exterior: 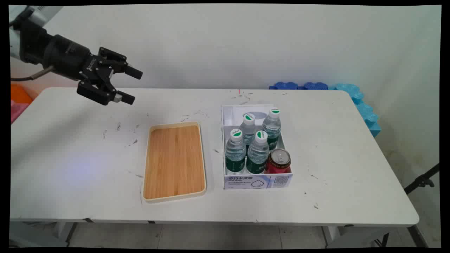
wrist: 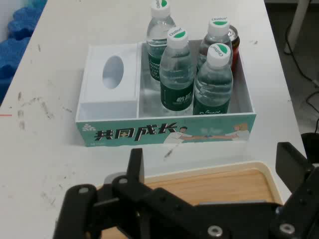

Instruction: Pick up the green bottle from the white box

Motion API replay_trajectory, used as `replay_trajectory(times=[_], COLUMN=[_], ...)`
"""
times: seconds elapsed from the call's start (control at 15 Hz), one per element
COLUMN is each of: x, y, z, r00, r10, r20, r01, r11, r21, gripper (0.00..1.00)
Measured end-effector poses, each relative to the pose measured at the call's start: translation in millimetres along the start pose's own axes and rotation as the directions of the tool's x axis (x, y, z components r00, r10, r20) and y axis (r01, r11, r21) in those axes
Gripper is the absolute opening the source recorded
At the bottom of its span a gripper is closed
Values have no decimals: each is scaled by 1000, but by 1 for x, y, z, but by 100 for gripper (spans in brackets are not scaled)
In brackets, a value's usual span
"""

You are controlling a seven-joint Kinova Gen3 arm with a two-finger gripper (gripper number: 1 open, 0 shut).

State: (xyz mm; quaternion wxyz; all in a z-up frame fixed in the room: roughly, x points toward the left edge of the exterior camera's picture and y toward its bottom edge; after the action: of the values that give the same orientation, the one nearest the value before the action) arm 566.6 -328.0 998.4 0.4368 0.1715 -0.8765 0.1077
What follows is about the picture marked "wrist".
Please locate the teal printed white organizer box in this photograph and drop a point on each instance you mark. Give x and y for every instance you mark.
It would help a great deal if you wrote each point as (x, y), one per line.
(112, 135)

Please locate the red soda can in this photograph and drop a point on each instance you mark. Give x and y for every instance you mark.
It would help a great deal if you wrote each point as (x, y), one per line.
(235, 47)

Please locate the wooden tray with cream rim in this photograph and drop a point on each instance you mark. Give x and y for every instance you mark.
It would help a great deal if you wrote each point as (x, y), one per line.
(211, 184)

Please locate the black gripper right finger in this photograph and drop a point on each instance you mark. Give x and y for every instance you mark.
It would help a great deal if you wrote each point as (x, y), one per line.
(296, 169)

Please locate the green label water bottle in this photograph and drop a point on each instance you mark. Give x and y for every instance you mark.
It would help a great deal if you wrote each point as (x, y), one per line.
(177, 74)
(159, 27)
(213, 84)
(215, 37)

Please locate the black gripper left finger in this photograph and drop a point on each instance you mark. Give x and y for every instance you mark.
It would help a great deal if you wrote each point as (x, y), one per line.
(134, 199)

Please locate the black round floor object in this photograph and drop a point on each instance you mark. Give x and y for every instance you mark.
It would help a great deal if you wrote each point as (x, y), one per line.
(311, 147)

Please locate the dark blue foam block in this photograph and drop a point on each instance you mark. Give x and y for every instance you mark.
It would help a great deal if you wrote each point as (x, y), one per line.
(10, 57)
(27, 17)

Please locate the white furniture leg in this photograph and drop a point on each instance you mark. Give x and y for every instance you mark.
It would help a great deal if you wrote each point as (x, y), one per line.
(297, 22)

